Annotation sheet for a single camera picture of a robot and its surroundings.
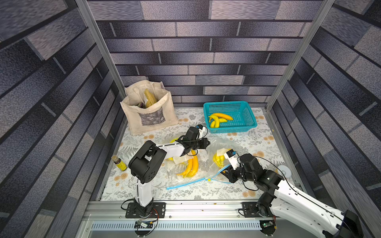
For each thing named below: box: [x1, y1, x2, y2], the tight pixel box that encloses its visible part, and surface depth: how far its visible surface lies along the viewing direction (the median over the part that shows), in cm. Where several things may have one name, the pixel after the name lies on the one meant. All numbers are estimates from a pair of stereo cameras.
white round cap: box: [277, 165, 292, 179], surface depth 83 cm
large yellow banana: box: [208, 114, 220, 128], surface depth 108 cm
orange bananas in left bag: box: [176, 148, 199, 179], surface depth 87 cm
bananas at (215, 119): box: [208, 113, 234, 129], surface depth 112 cm
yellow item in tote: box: [143, 88, 158, 108], surface depth 97 cm
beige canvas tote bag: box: [120, 79, 180, 135], surface depth 97 cm
